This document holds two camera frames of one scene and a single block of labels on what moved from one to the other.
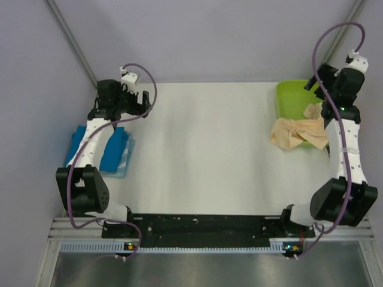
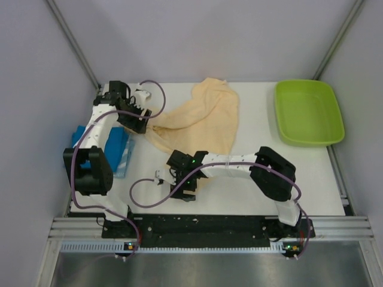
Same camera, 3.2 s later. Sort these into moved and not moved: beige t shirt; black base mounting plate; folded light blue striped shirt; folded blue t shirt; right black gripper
Moved: right black gripper; beige t shirt
Not moved: folded light blue striped shirt; black base mounting plate; folded blue t shirt
